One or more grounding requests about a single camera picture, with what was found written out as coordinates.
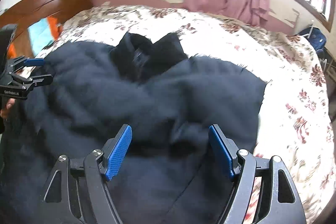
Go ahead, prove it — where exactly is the dark navy padded jacket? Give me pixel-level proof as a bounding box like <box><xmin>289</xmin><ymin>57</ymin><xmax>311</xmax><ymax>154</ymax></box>
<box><xmin>1</xmin><ymin>33</ymin><xmax>266</xmax><ymax>223</ymax></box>

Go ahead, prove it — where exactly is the person's left hand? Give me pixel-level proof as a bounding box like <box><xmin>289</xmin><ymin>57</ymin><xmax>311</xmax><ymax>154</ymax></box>
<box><xmin>1</xmin><ymin>98</ymin><xmax>15</xmax><ymax>119</ymax></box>

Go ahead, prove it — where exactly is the blue orange folded cloth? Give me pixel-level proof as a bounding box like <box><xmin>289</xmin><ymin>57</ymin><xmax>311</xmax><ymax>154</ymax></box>
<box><xmin>1</xmin><ymin>16</ymin><xmax>62</xmax><ymax>59</ymax></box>

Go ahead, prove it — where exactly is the wooden bed headboard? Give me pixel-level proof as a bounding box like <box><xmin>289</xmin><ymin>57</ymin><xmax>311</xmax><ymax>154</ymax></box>
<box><xmin>1</xmin><ymin>0</ymin><xmax>93</xmax><ymax>57</ymax></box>

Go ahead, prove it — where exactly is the floral white red bedspread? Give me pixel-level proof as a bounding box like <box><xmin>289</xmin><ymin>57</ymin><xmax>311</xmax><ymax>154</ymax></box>
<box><xmin>39</xmin><ymin>6</ymin><xmax>335</xmax><ymax>223</ymax></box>

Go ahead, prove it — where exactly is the blue backpack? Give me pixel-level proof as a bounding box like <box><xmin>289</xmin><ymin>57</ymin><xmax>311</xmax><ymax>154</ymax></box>
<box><xmin>298</xmin><ymin>26</ymin><xmax>326</xmax><ymax>51</ymax></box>

